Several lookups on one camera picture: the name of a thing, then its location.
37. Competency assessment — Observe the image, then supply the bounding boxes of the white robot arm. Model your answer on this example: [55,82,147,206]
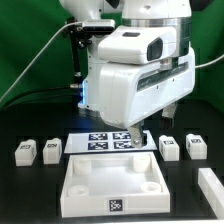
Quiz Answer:
[59,0,195,148]

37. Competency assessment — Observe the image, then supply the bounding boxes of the silver camera on stand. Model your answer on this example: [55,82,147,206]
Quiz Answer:
[82,19,115,33]

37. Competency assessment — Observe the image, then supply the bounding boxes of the white square tabletop tray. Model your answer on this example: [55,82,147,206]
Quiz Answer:
[60,152,170,218]

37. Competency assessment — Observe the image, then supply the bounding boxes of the black camera stand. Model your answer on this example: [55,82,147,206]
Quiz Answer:
[65,17,91,88]

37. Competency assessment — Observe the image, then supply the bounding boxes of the grey camera cable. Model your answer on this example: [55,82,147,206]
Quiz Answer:
[0,21,84,104]

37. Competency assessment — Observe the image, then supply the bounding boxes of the black cables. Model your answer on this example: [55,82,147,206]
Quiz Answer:
[0,85,84,111]

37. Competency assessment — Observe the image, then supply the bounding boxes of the white obstacle bar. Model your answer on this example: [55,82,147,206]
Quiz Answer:
[198,168,224,220]

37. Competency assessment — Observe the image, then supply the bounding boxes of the white sheet with markers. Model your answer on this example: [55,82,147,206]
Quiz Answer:
[63,131,158,154]

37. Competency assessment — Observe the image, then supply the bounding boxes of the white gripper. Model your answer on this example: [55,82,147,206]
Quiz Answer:
[99,49,195,148]

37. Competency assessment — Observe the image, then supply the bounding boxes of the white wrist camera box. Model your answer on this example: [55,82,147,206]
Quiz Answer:
[98,26,177,65]

